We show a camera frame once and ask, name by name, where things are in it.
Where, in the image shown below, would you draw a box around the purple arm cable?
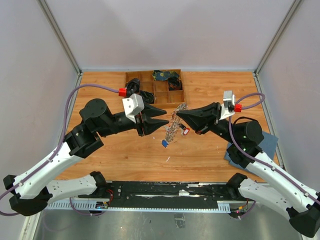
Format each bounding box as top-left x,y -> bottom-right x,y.
228,92 -> 320,203
0,84 -> 126,216

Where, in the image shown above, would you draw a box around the black rolled tie middle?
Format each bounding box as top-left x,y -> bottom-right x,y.
139,90 -> 155,105

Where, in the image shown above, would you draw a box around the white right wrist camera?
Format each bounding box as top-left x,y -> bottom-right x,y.
219,90 -> 236,120

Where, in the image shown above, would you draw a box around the black rolled tie left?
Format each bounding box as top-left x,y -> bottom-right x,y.
125,78 -> 141,95

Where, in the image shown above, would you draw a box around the black rolled tie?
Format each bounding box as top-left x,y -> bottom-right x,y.
139,90 -> 155,105
125,78 -> 141,95

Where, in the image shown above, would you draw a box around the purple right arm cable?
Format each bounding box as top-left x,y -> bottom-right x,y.
228,92 -> 320,203

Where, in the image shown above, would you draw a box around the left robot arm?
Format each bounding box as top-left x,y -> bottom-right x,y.
3,98 -> 169,217

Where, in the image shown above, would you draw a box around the blue yellow patterned cloth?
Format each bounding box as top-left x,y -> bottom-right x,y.
152,70 -> 180,82

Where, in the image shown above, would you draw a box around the key with blue tag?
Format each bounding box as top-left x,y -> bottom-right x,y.
161,140 -> 169,148

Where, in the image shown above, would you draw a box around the wooden compartment tray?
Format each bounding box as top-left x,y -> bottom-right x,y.
125,69 -> 185,109

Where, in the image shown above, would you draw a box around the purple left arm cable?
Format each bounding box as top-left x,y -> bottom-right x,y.
0,84 -> 126,216

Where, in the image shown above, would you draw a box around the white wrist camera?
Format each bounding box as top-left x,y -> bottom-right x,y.
122,93 -> 145,123
219,90 -> 236,120

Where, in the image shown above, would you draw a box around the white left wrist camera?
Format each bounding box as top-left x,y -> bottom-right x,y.
122,93 -> 145,123

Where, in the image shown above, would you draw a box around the left aluminium frame post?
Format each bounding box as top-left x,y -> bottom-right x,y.
37,0 -> 82,75

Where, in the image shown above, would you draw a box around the blue folded cloth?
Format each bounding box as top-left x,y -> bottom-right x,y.
224,131 -> 278,173

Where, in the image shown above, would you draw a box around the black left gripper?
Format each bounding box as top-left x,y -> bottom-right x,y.
98,99 -> 170,137

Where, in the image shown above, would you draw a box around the white slotted cable duct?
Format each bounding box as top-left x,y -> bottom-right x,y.
47,199 -> 231,214

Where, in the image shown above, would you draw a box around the right aluminium frame post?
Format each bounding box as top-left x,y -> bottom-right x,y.
253,0 -> 304,76

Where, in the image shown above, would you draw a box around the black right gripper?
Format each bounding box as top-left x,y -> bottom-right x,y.
176,101 -> 238,145

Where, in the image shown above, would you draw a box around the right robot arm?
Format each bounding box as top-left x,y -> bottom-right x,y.
177,102 -> 320,238

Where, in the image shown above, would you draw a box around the black mounting rail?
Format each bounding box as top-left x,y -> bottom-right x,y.
77,180 -> 253,208

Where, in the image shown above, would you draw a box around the aluminium frame post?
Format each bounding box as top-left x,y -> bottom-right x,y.
253,0 -> 304,76
37,0 -> 82,75

